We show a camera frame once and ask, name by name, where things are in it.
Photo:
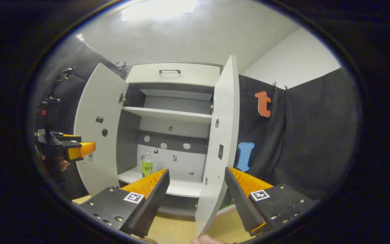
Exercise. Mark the white cabinet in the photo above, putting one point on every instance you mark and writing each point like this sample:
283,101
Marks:
154,152

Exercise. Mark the black backdrop cloth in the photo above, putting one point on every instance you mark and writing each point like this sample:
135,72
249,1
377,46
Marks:
300,135
76,61

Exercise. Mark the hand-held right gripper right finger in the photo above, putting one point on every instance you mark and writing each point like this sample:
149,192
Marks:
242,203

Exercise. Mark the white cabinet door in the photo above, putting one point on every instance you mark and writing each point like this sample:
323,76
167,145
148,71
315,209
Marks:
222,118
96,101

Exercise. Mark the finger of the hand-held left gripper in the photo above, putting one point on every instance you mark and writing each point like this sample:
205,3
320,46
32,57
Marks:
66,139
71,145

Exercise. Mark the watermelon slice toy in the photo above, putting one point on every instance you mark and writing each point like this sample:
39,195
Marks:
228,204

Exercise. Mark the metal door hinge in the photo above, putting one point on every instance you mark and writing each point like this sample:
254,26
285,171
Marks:
123,99

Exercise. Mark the white cabinet shelf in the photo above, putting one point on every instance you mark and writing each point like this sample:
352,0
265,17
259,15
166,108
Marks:
168,114
181,186

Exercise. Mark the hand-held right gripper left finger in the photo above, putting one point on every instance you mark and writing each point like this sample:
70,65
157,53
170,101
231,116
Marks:
151,206

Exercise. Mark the white cabinet drawer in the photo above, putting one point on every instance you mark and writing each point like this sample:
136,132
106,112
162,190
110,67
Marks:
147,76

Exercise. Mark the clear bottle with green label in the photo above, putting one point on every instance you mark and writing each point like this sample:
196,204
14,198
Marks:
147,166

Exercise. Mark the black stand with clamps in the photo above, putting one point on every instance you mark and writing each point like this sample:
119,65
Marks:
54,99

